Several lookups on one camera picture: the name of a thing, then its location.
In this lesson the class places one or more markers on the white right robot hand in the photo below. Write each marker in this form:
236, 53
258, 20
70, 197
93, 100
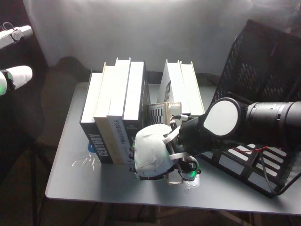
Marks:
150, 153

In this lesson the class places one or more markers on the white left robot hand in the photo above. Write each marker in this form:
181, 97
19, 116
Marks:
16, 76

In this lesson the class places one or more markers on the small cream checkered book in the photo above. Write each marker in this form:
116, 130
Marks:
172, 109

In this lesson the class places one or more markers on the blue bookend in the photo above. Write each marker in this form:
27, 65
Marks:
92, 147

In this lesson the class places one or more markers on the black Let It Be book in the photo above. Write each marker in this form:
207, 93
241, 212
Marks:
132, 94

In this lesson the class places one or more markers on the clear plastic wrap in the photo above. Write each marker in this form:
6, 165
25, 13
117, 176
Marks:
84, 162

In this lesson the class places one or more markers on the white Fashion book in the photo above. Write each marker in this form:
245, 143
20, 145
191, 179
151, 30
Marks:
118, 89

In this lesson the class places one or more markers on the cream spine book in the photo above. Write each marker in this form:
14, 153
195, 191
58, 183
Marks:
104, 94

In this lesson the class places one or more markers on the black Century book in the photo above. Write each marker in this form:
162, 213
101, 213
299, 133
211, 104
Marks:
91, 99

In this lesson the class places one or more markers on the tall white book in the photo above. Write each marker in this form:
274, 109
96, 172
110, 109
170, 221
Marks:
175, 70

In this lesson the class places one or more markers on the white backdrop cloth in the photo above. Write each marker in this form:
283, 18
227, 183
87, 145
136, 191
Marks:
141, 28

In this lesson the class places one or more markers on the black mesh file rack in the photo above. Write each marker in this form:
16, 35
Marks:
258, 58

